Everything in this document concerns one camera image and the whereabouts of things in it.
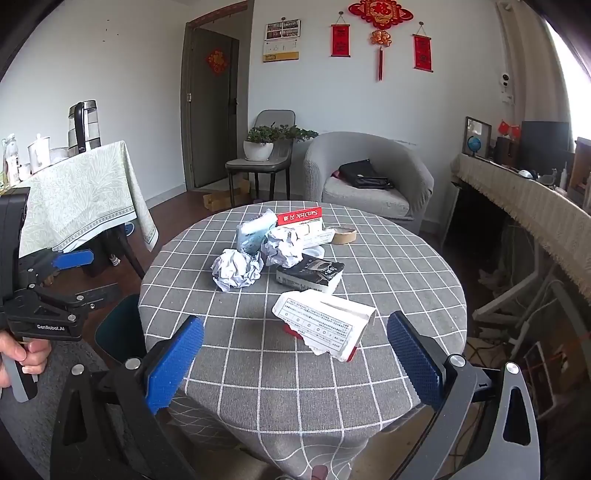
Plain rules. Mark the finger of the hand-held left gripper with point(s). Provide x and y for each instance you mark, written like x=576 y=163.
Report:
x=104 y=295
x=69 y=259

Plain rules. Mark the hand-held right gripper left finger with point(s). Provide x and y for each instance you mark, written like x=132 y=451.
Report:
x=175 y=364

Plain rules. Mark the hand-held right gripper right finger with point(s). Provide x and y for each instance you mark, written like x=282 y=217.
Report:
x=415 y=360

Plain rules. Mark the torn white courier envelope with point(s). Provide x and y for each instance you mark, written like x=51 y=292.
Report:
x=318 y=318

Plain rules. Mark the white paper ball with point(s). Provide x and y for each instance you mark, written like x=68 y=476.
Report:
x=286 y=247
x=238 y=270

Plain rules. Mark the black and white box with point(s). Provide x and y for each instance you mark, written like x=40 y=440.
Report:
x=314 y=270

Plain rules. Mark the pale blue tissue packet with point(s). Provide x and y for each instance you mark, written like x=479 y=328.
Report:
x=251 y=233

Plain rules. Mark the red and white box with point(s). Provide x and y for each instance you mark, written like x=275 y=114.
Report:
x=300 y=217

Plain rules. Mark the person's left hand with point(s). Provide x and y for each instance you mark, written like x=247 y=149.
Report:
x=34 y=357

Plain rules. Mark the dark teal stool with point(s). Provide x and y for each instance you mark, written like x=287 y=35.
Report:
x=120 y=327

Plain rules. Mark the green patterned tablecloth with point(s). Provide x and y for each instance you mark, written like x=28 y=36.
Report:
x=83 y=198

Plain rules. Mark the grey checked tablecloth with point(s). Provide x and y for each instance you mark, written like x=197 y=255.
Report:
x=258 y=369

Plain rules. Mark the clear glass bottle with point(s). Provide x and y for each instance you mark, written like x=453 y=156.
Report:
x=11 y=157

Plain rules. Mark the glass electric kettle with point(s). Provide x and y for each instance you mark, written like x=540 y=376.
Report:
x=85 y=127

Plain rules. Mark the brown cardboard tape roll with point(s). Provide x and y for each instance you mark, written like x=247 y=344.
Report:
x=344 y=237

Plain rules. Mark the white plastic lid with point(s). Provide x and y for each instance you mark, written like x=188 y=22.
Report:
x=316 y=251

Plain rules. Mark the cardboard box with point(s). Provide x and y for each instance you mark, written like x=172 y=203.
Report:
x=221 y=198

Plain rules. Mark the dark grey door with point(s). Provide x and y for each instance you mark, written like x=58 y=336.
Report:
x=212 y=138

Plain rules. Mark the beige fringed desk cloth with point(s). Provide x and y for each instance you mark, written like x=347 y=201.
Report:
x=531 y=207

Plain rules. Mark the black handbag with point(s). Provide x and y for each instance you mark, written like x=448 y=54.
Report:
x=364 y=175

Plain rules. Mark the potted plant in white pot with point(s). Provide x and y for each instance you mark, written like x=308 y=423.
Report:
x=257 y=150

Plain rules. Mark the grey armchair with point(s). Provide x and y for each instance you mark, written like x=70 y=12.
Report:
x=369 y=152

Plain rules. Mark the small blue globe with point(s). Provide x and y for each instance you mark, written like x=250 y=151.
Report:
x=473 y=144

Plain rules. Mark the dark brown wooden box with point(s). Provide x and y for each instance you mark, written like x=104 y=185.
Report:
x=507 y=152

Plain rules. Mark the grey dining chair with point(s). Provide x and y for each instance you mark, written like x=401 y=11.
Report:
x=274 y=117

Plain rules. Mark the red diamond door sticker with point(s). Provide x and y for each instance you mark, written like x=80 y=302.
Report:
x=217 y=61

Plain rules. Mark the small red flags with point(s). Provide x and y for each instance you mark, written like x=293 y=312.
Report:
x=508 y=129

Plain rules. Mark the wooden shelf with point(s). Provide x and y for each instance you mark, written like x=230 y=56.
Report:
x=581 y=170

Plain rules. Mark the black monitor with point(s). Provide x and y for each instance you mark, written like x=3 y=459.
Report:
x=545 y=143

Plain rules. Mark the red hanging scroll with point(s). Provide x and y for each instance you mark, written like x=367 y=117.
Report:
x=423 y=51
x=340 y=40

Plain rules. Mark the white desk frame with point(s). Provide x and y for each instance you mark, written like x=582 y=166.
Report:
x=508 y=300

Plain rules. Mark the grey door frame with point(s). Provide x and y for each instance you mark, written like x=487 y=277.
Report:
x=187 y=115

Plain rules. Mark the wooden picture frame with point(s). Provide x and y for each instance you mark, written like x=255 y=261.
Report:
x=485 y=127

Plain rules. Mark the white security camera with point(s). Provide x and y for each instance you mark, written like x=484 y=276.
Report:
x=504 y=81

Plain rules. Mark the wall calendar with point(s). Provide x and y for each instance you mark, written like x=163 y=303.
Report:
x=281 y=41

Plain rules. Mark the red knot wall ornament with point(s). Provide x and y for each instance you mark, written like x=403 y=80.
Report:
x=379 y=14

